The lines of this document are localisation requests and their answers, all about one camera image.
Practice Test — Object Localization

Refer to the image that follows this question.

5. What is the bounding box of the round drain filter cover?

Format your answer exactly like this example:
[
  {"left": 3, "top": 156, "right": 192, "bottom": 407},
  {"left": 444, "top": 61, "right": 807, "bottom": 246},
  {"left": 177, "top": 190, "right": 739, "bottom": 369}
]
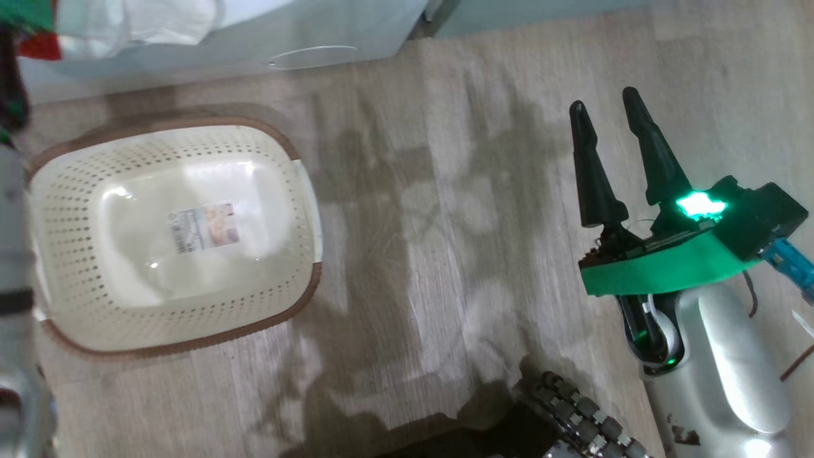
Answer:
[{"left": 267, "top": 45, "right": 358, "bottom": 71}]

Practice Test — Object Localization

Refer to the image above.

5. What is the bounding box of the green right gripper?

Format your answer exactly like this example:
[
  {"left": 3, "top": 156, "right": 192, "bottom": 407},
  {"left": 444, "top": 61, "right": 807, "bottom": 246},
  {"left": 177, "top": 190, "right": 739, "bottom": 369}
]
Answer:
[{"left": 569, "top": 88, "right": 764, "bottom": 298}]

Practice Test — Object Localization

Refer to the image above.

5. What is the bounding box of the printed basket bottom sticker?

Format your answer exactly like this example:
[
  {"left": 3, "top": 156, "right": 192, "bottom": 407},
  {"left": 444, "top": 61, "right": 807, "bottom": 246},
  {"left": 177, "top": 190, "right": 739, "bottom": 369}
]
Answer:
[{"left": 167, "top": 202, "right": 241, "bottom": 254}]

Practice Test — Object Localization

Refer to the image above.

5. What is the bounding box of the white front-load washing machine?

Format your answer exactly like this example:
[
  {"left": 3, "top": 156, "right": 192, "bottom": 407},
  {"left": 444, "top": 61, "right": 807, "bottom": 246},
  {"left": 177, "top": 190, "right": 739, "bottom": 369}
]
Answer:
[{"left": 16, "top": 0, "right": 439, "bottom": 96}]

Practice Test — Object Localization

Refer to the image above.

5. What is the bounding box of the cream perforated laundry basket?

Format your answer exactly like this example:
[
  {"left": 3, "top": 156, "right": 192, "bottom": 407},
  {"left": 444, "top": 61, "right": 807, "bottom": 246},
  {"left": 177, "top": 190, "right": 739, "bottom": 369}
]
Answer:
[{"left": 24, "top": 116, "right": 324, "bottom": 362}]

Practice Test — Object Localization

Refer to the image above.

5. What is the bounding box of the thin right arm cable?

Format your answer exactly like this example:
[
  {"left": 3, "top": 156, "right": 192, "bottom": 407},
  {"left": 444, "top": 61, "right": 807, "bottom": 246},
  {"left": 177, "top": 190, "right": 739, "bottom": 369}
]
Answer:
[{"left": 743, "top": 272, "right": 762, "bottom": 319}]

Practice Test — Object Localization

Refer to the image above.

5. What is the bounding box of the blue right camera connector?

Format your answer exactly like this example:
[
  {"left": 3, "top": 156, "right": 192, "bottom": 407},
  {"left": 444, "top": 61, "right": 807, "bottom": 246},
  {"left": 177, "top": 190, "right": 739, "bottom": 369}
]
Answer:
[{"left": 760, "top": 239, "right": 814, "bottom": 306}]

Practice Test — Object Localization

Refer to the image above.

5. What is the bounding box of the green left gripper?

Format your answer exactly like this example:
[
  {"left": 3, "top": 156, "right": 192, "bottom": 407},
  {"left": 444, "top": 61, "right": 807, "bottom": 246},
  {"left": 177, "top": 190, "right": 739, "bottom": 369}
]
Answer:
[{"left": 0, "top": 0, "right": 55, "bottom": 32}]

